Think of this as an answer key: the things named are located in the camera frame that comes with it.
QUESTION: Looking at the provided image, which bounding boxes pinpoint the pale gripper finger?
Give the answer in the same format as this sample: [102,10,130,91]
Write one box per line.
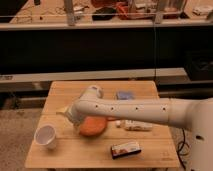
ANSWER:
[56,106,68,115]

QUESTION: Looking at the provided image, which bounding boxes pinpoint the white ceramic cup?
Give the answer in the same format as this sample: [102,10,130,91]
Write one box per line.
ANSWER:
[34,125,57,150]

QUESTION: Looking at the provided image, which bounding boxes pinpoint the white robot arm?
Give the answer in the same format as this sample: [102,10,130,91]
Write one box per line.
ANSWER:
[59,85,213,171]

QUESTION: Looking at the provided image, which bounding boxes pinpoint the orange ceramic bowl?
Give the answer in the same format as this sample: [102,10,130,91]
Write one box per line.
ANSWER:
[79,117,107,136]

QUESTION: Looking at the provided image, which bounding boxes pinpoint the blue sponge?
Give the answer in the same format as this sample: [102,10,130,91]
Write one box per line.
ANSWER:
[116,91,134,100]

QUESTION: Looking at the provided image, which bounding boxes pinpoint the small wooden table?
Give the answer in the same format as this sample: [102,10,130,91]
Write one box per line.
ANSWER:
[25,81,179,169]

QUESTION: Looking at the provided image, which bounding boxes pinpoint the white plastic bottle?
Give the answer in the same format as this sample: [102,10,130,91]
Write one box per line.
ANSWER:
[115,120,153,131]

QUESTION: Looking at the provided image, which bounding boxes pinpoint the dark rectangular snack box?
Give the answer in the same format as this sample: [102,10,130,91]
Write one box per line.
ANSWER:
[111,141,141,159]

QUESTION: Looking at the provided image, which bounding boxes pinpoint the black object on shelf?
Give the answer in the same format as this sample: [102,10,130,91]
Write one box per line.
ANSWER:
[92,7,116,21]

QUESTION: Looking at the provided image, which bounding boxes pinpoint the orange tool on shelf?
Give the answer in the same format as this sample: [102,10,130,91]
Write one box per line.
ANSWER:
[116,2,131,20]

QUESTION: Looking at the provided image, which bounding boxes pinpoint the black power cables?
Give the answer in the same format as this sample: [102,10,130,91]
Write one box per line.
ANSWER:
[175,128,188,169]

